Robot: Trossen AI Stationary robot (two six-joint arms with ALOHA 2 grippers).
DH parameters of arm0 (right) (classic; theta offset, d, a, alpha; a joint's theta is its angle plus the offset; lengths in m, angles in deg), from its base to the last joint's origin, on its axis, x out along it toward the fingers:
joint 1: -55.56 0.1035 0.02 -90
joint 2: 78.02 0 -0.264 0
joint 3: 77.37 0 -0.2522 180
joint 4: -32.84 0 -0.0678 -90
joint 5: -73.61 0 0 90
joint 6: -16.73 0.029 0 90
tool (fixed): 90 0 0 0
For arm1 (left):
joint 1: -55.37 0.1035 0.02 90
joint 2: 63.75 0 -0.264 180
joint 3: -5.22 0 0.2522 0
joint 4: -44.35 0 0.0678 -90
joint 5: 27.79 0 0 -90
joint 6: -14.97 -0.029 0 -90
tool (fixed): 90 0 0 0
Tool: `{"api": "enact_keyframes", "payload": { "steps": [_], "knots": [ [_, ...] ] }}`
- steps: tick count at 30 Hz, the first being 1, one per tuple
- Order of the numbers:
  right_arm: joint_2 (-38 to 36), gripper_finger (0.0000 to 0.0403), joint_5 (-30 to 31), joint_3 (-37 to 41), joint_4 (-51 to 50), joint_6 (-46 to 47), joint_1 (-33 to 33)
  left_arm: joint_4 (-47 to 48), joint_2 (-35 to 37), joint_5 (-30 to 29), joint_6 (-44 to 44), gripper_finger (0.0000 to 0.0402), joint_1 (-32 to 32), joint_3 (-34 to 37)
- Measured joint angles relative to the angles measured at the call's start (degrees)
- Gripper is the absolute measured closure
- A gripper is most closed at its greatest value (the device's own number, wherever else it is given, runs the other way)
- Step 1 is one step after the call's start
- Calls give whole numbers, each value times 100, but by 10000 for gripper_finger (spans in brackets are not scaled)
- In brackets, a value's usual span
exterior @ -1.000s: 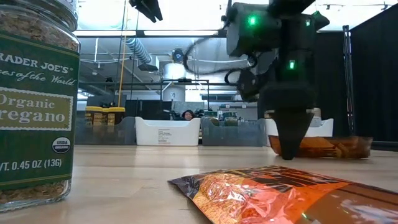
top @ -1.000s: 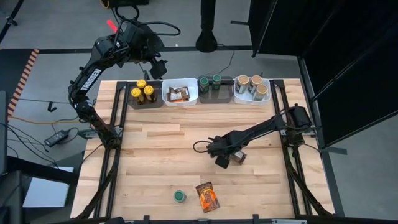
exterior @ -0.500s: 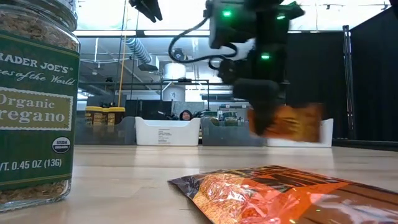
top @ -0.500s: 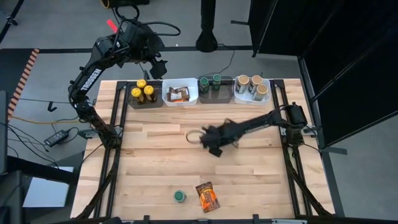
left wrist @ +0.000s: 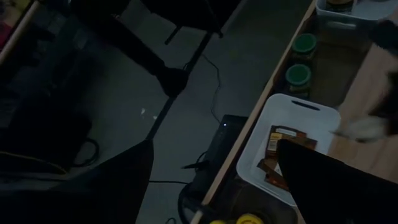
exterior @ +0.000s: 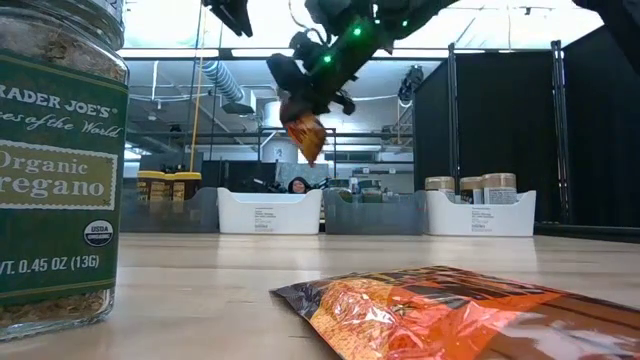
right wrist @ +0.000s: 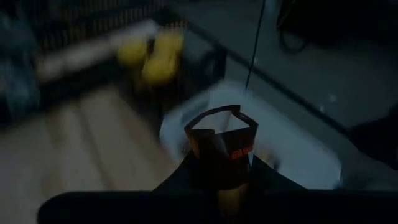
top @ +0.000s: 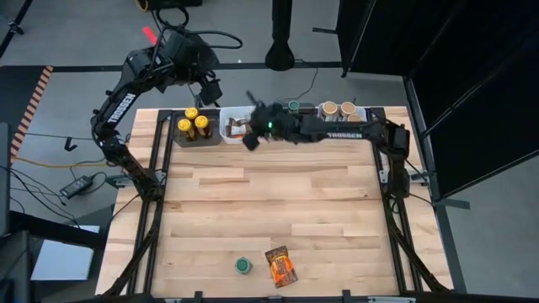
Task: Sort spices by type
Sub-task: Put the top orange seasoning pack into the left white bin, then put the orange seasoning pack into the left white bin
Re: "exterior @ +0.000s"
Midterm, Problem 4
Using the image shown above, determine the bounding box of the grey translucent plastic bin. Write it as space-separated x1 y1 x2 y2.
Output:
322 188 429 237
119 187 221 234

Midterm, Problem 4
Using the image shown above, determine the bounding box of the green-lid oregano spice jar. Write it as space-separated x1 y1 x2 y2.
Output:
327 178 354 204
0 0 130 344
357 179 384 204

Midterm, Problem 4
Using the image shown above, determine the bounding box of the black metal shelf rack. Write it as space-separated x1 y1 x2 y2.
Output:
124 126 416 194

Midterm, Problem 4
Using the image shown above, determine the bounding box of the white cylindrical tank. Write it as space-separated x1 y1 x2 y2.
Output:
262 99 285 129

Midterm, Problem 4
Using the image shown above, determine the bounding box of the orange brown taco seasoning packet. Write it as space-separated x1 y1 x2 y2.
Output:
278 97 329 168
270 265 640 360

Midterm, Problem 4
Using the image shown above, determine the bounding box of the black curtain partition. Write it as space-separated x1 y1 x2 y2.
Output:
412 49 562 226
562 24 640 229

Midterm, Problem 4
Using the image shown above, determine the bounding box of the person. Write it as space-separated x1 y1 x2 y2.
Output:
287 176 312 195

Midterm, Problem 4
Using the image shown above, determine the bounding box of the ceiling strip light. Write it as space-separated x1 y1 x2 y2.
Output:
230 48 281 58
372 48 446 58
117 48 221 58

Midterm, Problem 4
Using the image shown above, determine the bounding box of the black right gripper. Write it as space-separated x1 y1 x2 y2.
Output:
267 29 381 116

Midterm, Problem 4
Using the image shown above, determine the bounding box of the black hanging camera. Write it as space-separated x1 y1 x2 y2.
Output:
397 64 426 106

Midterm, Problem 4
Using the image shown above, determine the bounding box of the silver corrugated ceiling duct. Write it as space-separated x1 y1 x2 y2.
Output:
199 59 247 104

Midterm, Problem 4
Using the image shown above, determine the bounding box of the yellow-lid spice jar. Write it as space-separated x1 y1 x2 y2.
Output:
136 170 167 204
172 171 203 202

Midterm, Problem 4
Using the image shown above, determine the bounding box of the white plastic handled bin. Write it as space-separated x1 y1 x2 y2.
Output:
423 189 538 238
216 187 325 236

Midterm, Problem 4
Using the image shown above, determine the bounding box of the black curtain frame pole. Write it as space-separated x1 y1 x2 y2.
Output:
550 39 566 225
446 43 460 194

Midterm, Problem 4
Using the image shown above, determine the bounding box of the black aluminium table frame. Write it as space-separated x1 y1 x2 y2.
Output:
533 222 640 244

